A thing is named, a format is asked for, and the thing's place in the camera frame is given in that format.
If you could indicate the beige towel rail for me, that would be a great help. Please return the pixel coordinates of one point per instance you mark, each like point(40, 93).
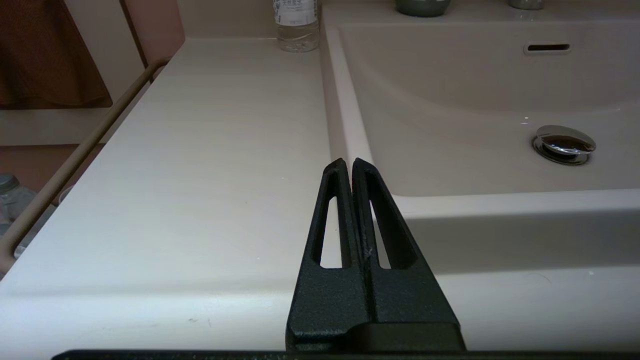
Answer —
point(75, 162)

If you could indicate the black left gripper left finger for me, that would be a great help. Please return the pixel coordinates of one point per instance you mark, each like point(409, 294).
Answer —
point(330, 300)

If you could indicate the brown slipper holder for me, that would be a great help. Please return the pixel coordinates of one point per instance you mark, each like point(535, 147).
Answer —
point(50, 50)

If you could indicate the small grey-capped water bottle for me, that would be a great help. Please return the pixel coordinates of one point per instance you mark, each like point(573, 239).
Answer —
point(12, 200)

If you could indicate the uncapped clear plastic bottle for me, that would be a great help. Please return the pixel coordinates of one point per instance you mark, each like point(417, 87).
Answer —
point(297, 30)

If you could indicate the chrome sink drain stopper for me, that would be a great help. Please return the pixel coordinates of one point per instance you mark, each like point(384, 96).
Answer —
point(565, 145)

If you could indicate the grey pump soap bottle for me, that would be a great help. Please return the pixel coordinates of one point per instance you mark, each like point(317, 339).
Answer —
point(422, 7)

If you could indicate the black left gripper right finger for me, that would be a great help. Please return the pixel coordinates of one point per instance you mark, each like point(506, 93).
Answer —
point(405, 300)

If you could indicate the white ceramic sink basin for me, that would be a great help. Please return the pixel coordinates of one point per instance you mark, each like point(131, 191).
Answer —
point(450, 125)

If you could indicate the chrome sink faucet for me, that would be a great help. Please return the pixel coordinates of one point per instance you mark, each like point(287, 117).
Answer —
point(526, 4)

